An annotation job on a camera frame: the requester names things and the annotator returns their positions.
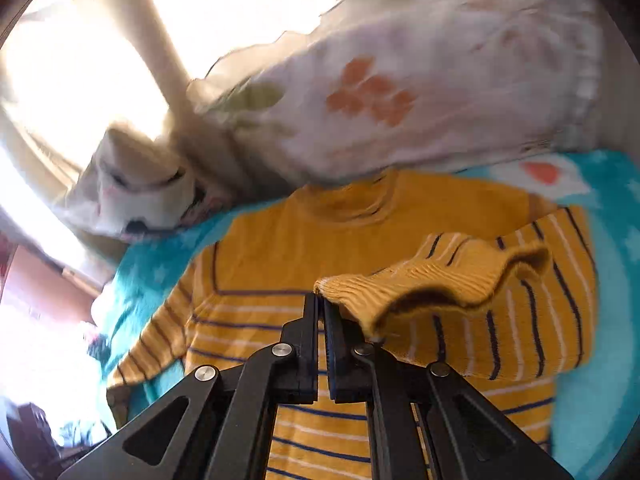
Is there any yellow striped knit sweater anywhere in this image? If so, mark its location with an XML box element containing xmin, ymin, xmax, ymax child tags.
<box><xmin>106</xmin><ymin>169</ymin><xmax>600</xmax><ymax>480</ymax></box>

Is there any teal star print blanket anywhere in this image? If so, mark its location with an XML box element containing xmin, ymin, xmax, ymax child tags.
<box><xmin>93</xmin><ymin>149</ymin><xmax>640</xmax><ymax>480</ymax></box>

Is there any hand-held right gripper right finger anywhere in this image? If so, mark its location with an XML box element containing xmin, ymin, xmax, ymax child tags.
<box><xmin>323</xmin><ymin>300</ymin><xmax>575</xmax><ymax>480</ymax></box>

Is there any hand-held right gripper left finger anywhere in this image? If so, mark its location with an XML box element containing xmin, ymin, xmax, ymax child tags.
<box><xmin>59</xmin><ymin>292</ymin><xmax>321</xmax><ymax>480</ymax></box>

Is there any white crumpled cloth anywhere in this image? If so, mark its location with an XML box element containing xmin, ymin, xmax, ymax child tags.
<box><xmin>55</xmin><ymin>127</ymin><xmax>231</xmax><ymax>241</ymax></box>

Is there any white floral quilt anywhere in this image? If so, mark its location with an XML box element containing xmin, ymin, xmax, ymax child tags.
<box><xmin>186</xmin><ymin>0</ymin><xmax>606</xmax><ymax>201</ymax></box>

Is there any cream curtain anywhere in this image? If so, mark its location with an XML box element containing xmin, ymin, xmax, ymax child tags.
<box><xmin>120</xmin><ymin>0</ymin><xmax>201</xmax><ymax>126</ymax></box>

